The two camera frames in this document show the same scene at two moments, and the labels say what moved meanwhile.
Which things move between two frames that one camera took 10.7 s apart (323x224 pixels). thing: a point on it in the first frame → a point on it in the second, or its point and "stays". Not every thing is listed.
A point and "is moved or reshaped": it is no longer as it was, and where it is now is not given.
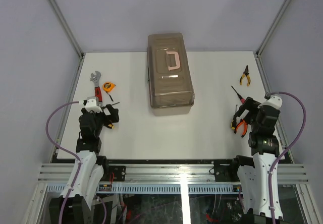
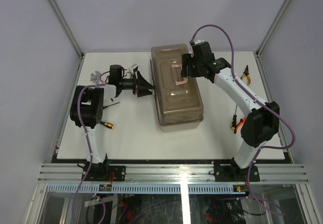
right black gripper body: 251,105 → 196,72
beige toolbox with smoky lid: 171,87 is moved or reshaped
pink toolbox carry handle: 177,60 → 176,74
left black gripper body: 110,118 → 128,84
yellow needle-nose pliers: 247,73 stays
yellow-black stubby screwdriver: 111,126 stays
